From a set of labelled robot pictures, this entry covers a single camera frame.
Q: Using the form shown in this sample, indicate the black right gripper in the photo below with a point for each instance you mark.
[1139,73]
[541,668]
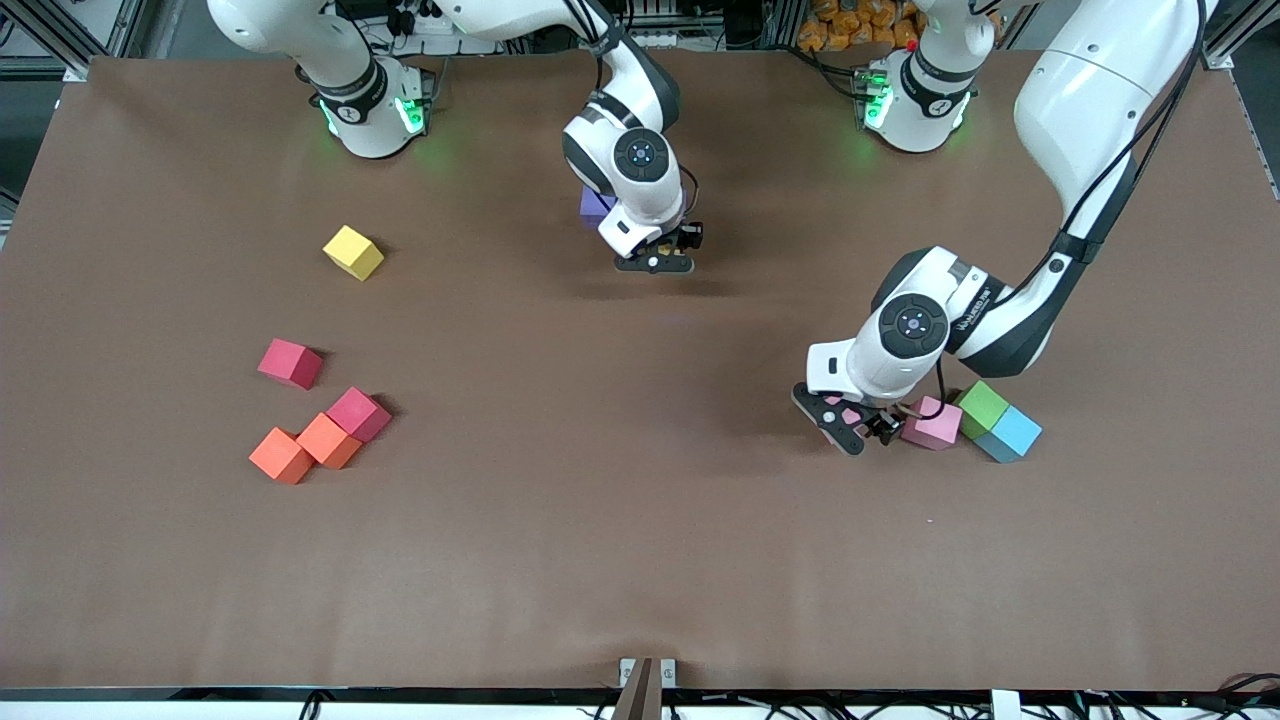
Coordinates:
[688,237]

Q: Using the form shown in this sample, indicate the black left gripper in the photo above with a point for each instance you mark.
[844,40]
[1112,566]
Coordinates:
[884,424]

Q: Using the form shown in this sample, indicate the pink foam cube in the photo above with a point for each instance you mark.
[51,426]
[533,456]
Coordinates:
[935,425]
[848,408]

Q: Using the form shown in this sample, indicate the purple foam cube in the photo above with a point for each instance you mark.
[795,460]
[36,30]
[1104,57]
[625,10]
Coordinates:
[590,205]

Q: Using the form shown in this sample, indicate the crimson foam cube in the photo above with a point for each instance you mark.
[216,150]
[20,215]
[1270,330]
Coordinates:
[357,412]
[290,362]

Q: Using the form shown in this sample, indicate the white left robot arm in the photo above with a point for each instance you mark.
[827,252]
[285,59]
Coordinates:
[880,360]

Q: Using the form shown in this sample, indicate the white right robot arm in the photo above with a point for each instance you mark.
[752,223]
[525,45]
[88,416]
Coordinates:
[650,205]

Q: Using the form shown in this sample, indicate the green foam cube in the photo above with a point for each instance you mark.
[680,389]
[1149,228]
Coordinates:
[980,405]

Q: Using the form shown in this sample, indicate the light blue foam cube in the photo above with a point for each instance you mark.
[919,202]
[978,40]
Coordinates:
[1012,432]

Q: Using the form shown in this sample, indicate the white electronics unit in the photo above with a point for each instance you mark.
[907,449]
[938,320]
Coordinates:
[655,40]

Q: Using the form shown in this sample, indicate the bag of orange items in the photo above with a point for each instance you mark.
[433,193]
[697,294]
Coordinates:
[840,25]

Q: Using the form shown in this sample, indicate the large paper table cover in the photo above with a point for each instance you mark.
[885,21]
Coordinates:
[600,500]

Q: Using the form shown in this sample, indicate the white power strip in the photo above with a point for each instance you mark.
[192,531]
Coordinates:
[460,45]

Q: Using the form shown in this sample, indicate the small white box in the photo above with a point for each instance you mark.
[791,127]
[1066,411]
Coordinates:
[1005,705]

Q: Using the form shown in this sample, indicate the yellow foam cube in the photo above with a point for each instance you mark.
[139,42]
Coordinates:
[352,250]

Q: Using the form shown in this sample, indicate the orange foam cube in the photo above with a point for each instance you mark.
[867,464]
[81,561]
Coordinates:
[327,440]
[280,455]

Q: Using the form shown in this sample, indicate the silver metal bracket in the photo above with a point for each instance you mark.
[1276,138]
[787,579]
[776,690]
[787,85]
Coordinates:
[668,672]

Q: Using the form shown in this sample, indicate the aluminium frame profile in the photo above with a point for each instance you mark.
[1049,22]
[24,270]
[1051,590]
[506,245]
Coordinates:
[75,50]
[1222,58]

